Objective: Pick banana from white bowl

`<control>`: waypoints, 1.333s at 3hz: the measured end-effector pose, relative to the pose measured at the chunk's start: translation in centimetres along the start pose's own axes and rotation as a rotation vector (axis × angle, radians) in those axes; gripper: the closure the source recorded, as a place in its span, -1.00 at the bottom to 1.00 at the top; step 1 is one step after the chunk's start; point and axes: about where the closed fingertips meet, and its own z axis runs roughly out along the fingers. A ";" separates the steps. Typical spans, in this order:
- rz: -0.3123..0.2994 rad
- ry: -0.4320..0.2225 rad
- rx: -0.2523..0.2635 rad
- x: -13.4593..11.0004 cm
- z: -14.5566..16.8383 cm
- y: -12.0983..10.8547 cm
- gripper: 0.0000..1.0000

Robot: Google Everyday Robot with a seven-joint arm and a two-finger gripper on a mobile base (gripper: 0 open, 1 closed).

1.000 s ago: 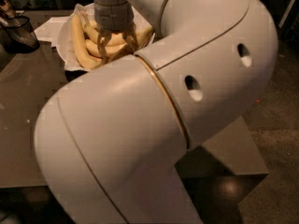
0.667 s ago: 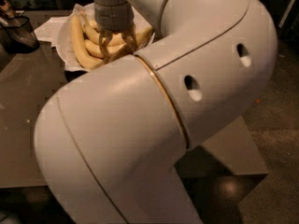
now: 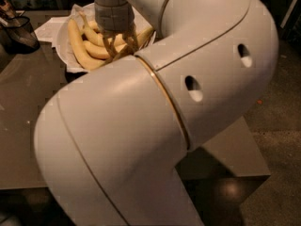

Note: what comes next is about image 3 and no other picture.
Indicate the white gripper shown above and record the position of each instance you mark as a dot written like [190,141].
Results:
[115,17]

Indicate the white bowl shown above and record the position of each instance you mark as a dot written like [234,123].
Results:
[63,46]

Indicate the long banana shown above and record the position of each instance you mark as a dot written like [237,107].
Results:
[79,50]

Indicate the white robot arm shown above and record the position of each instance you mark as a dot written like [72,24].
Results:
[108,143]

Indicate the lower middle banana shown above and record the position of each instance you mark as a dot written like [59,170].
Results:
[96,51]

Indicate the upper middle banana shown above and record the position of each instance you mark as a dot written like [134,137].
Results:
[97,38]

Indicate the top back banana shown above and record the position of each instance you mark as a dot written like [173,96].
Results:
[94,26]

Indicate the white paper bowl liner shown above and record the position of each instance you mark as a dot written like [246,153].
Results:
[79,42]

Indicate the white paper sheet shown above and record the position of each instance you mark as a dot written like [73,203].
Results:
[48,31]

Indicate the dark mesh basket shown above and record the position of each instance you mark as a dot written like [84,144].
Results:
[18,36]

